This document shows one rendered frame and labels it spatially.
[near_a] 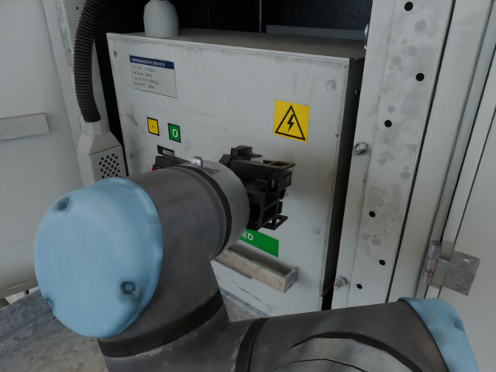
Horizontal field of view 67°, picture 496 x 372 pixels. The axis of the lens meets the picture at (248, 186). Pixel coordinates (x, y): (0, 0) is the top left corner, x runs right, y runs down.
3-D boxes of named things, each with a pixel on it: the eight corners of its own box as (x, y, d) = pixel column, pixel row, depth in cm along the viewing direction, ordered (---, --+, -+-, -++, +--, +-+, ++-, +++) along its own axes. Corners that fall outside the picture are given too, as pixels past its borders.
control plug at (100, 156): (102, 223, 75) (85, 139, 67) (89, 215, 78) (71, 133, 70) (135, 207, 81) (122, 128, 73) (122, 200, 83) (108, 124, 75)
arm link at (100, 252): (49, 358, 24) (-5, 211, 24) (164, 280, 35) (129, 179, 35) (163, 345, 20) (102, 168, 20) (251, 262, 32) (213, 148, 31)
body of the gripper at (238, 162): (288, 219, 47) (253, 252, 37) (227, 206, 51) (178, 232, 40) (297, 159, 46) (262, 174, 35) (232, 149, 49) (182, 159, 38)
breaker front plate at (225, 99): (311, 352, 65) (342, 65, 43) (136, 246, 92) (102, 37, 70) (314, 347, 66) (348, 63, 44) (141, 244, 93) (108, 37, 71)
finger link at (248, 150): (260, 178, 53) (235, 189, 45) (249, 176, 53) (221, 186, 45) (264, 145, 52) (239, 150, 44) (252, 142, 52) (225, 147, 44)
